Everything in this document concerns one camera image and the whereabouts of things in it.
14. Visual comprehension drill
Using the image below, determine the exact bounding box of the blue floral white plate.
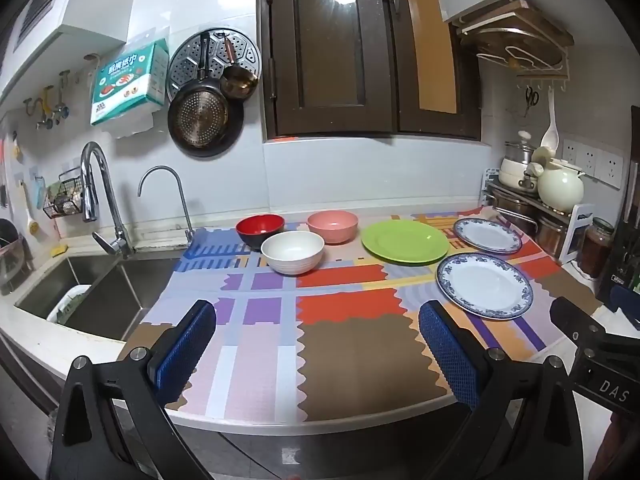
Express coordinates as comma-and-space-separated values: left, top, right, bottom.
436, 253, 535, 321
452, 217, 523, 255

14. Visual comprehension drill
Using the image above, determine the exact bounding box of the yellow wall hook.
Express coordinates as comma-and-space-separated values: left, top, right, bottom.
24, 86, 53, 128

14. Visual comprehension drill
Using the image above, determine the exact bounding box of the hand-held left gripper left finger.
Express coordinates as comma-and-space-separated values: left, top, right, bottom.
50, 299, 218, 480

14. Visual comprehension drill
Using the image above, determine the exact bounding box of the colourful patterned mat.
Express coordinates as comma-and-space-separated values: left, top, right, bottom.
122, 207, 606, 423

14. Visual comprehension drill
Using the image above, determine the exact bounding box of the stainless steel pot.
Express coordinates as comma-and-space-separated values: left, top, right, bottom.
497, 200, 538, 233
535, 215, 571, 258

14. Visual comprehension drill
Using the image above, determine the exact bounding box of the cream kettle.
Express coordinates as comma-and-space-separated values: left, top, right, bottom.
531, 147, 586, 213

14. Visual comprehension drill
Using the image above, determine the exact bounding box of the yellow head brush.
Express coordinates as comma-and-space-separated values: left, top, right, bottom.
20, 180, 40, 236

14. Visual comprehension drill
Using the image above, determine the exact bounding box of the white bowl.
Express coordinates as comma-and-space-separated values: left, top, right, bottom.
260, 231, 326, 276

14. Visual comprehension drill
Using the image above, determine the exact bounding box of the white wall rack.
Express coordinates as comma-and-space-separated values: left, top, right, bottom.
452, 0, 575, 93

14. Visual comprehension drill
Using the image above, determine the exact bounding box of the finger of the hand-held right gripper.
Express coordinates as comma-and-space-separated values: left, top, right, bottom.
549, 296, 608, 348

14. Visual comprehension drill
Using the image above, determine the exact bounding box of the pink bowl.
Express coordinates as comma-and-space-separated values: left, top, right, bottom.
306, 211, 359, 246

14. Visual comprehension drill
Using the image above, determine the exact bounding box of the black box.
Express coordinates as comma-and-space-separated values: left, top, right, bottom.
597, 105, 640, 333

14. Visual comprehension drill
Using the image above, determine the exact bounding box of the dark wooden window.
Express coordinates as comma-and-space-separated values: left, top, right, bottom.
257, 0, 483, 142

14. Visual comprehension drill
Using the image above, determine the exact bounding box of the paper towel pack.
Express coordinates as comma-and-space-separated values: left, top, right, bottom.
90, 39, 170, 140

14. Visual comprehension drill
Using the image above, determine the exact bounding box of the black wire basket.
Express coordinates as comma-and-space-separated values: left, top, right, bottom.
42, 167, 88, 219

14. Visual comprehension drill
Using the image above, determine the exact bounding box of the wooden cutting board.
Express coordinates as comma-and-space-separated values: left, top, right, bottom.
457, 7, 575, 68

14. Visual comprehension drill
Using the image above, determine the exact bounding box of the cream pot with glass lid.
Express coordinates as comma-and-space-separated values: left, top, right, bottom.
499, 131, 538, 196

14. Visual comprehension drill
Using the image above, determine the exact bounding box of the large chrome faucet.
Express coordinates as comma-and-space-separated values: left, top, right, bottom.
80, 141, 133, 259

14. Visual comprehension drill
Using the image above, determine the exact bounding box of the metal countertop rack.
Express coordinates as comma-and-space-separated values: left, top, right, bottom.
482, 170, 596, 263

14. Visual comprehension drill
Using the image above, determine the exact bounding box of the black frying pan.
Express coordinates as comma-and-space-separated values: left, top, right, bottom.
167, 32, 244, 157

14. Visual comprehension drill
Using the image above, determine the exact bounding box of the white wall socket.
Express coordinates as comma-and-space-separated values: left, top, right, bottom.
562, 138, 598, 178
595, 147, 625, 190

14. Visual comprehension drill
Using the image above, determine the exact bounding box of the glass jar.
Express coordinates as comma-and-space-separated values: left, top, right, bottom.
576, 217, 615, 278

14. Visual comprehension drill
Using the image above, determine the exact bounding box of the small copper saucepan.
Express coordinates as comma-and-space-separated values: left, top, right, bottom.
219, 32, 260, 100

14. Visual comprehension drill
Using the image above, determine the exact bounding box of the thin gooseneck faucet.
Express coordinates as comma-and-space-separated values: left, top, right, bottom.
137, 166, 196, 243

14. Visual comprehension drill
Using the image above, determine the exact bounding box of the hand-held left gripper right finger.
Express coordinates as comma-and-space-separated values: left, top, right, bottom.
418, 300, 586, 480

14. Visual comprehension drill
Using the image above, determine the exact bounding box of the grey wall hook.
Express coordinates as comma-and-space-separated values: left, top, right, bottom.
52, 71, 71, 123

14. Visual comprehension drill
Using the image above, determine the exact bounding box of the green plate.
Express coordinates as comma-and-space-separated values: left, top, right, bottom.
361, 219, 450, 266

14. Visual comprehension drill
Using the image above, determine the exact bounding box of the red and black bowl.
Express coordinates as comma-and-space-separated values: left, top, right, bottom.
235, 214, 286, 252

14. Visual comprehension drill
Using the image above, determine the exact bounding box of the white rice spoon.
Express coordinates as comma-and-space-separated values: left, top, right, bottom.
540, 87, 560, 151

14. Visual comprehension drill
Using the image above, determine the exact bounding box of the stainless steel sink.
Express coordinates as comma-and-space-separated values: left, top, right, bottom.
14, 255, 186, 342

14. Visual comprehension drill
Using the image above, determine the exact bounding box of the white basin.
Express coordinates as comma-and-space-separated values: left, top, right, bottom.
46, 285, 92, 323

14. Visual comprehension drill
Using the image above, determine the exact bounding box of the round metal steamer tray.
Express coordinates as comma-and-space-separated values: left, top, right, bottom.
166, 26, 262, 103

